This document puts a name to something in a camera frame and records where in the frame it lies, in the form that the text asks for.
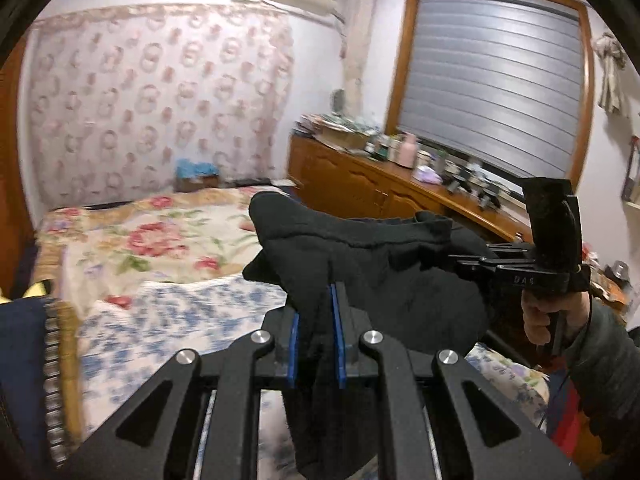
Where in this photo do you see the circle patterned sheer curtain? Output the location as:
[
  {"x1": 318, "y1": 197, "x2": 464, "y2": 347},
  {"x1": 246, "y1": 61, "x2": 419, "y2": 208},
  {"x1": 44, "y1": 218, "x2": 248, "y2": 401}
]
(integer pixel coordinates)
[{"x1": 27, "y1": 2, "x2": 296, "y2": 208}]

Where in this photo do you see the floral bedspread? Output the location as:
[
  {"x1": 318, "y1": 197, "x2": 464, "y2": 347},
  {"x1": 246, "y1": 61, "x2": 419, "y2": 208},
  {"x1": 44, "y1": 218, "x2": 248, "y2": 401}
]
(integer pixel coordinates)
[{"x1": 35, "y1": 187, "x2": 551, "y2": 480}]

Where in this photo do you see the navy zip jacket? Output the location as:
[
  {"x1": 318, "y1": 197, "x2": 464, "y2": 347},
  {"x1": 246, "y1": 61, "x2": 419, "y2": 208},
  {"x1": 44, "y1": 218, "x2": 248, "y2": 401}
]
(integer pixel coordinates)
[{"x1": 0, "y1": 297, "x2": 68, "y2": 466}]

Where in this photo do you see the blue cloth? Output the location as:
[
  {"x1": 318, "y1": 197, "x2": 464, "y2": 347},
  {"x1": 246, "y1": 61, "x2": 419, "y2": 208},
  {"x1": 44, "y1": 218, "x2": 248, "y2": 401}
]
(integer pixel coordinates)
[{"x1": 175, "y1": 158, "x2": 218, "y2": 178}]

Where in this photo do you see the wooden sideboard cabinet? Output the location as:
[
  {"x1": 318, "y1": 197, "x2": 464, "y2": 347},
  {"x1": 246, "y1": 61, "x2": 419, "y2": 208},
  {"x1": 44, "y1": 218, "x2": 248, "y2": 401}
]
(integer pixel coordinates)
[{"x1": 287, "y1": 132, "x2": 533, "y2": 246}]

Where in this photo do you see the red cloth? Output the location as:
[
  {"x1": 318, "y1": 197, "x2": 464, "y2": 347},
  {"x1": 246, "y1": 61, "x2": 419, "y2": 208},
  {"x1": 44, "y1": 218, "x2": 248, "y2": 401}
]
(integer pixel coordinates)
[{"x1": 547, "y1": 395, "x2": 583, "y2": 458}]

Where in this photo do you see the pink bottle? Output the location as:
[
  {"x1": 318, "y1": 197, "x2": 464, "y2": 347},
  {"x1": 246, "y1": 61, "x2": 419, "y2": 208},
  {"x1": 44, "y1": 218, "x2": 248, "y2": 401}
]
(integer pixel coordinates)
[{"x1": 397, "y1": 132, "x2": 418, "y2": 168}]

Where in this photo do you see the wooden window frame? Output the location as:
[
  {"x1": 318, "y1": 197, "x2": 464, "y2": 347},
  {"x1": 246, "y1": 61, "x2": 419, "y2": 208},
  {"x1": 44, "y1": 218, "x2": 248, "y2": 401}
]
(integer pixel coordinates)
[{"x1": 385, "y1": 0, "x2": 596, "y2": 196}]

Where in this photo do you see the grey window blind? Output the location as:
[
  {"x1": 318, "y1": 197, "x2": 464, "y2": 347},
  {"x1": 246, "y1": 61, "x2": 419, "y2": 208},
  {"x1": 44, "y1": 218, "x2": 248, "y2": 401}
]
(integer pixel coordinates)
[{"x1": 397, "y1": 0, "x2": 586, "y2": 176}]

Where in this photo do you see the yellow plush toy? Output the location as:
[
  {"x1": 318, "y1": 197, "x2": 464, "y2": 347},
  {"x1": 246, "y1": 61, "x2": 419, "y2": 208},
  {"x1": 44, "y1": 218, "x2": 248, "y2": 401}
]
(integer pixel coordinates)
[{"x1": 0, "y1": 280, "x2": 53, "y2": 306}]

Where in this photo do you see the person's right forearm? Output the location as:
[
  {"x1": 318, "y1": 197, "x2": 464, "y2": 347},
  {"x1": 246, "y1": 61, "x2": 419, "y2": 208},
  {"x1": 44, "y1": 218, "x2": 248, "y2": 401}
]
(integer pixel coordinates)
[{"x1": 560, "y1": 300, "x2": 640, "y2": 461}]

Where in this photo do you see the person's right hand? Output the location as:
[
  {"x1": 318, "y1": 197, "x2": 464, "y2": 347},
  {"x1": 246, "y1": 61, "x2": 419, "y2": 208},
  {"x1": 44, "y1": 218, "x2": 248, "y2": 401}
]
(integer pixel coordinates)
[{"x1": 520, "y1": 291, "x2": 594, "y2": 348}]

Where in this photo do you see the hanging beige cloth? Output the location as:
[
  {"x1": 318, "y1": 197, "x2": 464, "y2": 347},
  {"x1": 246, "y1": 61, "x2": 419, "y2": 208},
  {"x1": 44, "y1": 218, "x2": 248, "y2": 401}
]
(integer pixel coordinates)
[{"x1": 592, "y1": 32, "x2": 628, "y2": 118}]

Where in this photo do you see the purple cloth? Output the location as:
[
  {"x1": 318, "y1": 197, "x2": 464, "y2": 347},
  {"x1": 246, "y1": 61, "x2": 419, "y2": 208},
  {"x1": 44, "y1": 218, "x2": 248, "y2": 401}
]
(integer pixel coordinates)
[{"x1": 412, "y1": 164, "x2": 443, "y2": 185}]

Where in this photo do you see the cardboard box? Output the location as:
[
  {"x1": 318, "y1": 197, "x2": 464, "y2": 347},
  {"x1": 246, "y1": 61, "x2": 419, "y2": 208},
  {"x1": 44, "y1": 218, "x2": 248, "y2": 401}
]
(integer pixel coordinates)
[{"x1": 312, "y1": 122, "x2": 373, "y2": 151}]

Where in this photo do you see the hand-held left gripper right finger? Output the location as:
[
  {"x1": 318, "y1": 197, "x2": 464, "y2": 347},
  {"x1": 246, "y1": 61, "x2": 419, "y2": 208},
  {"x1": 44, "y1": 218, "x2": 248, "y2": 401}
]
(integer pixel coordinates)
[{"x1": 327, "y1": 281, "x2": 583, "y2": 480}]

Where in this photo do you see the black printed t-shirt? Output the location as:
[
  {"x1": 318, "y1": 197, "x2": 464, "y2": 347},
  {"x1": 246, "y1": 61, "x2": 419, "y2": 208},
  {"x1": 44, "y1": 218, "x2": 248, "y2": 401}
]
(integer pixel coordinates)
[{"x1": 242, "y1": 191, "x2": 506, "y2": 478}]

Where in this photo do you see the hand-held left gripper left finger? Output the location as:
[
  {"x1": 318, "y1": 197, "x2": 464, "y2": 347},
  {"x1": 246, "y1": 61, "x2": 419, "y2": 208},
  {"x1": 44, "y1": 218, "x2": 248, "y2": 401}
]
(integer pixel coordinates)
[{"x1": 65, "y1": 306, "x2": 301, "y2": 480}]

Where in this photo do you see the tied beige curtain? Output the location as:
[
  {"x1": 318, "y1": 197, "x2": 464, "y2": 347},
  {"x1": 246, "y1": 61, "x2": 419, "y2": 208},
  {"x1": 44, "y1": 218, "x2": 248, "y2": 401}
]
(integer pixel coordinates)
[{"x1": 340, "y1": 0, "x2": 381, "y2": 126}]

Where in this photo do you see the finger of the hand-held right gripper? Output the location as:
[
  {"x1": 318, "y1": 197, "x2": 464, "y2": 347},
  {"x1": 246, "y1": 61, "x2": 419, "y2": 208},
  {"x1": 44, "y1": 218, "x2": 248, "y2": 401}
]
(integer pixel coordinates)
[
  {"x1": 480, "y1": 241, "x2": 537, "y2": 261},
  {"x1": 447, "y1": 254, "x2": 501, "y2": 281}
]

